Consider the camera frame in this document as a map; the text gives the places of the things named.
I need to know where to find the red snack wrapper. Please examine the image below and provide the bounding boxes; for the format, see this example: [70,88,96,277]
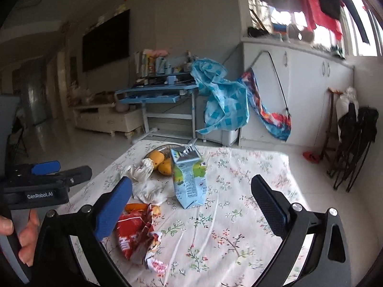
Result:
[116,204,168,275]

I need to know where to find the blue green juice carton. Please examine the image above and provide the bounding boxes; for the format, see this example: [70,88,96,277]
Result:
[170,144,207,209]

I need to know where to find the floral tablecloth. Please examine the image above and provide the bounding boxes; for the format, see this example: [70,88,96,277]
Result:
[56,139,312,287]

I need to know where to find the cream tv cabinet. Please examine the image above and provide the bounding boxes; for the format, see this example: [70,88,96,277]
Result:
[71,103,143,139]

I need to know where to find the orange mango middle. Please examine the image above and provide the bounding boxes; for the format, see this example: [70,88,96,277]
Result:
[157,158,172,176]

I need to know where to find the orange mango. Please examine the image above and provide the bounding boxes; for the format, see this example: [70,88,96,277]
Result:
[157,158,172,176]
[148,150,165,170]

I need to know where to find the orange mango left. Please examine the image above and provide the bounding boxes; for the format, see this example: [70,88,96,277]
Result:
[148,150,165,170]

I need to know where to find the woven fruit basket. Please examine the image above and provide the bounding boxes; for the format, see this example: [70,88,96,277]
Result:
[145,143,180,159]

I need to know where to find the blue checkered cloth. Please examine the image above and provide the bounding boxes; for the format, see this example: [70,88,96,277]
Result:
[191,58,249,135]

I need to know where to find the black folding chair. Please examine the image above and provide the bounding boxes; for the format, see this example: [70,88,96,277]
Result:
[327,103,379,192]

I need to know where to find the blue study desk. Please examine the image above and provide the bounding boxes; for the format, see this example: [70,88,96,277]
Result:
[114,72,198,141]

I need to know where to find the white balcony cabinet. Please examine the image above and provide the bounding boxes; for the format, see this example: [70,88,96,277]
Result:
[239,38,354,150]

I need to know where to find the white plastic bag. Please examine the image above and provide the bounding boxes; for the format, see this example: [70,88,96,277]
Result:
[336,87,359,122]

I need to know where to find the row of books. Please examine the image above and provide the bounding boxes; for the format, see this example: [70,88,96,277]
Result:
[133,49,169,78]

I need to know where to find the red hanging garment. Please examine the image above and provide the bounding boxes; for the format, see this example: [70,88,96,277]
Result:
[301,0,343,41]

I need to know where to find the black wall television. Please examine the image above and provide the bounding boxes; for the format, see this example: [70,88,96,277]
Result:
[82,10,130,72]

